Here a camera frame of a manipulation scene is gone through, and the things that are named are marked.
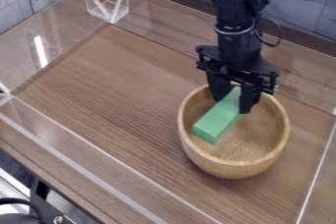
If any clear acrylic corner bracket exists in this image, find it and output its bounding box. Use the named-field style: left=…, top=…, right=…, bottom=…
left=85, top=0, right=128, bottom=25

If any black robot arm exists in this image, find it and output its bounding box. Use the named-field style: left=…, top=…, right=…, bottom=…
left=196, top=0, right=280, bottom=114

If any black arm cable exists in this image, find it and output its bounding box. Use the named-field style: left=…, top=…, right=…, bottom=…
left=253, top=16, right=284, bottom=48

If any clear acrylic tray wall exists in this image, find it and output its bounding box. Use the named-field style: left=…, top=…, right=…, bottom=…
left=0, top=0, right=336, bottom=224

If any black table frame bracket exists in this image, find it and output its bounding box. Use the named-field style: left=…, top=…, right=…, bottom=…
left=0, top=178, right=84, bottom=224

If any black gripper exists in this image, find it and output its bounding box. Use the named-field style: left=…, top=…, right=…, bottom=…
left=195, top=32, right=281, bottom=115

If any wooden bowl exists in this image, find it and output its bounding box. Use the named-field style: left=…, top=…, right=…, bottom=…
left=177, top=85, right=291, bottom=180

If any green stick block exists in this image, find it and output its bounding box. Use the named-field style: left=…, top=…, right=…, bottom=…
left=192, top=86, right=240, bottom=144

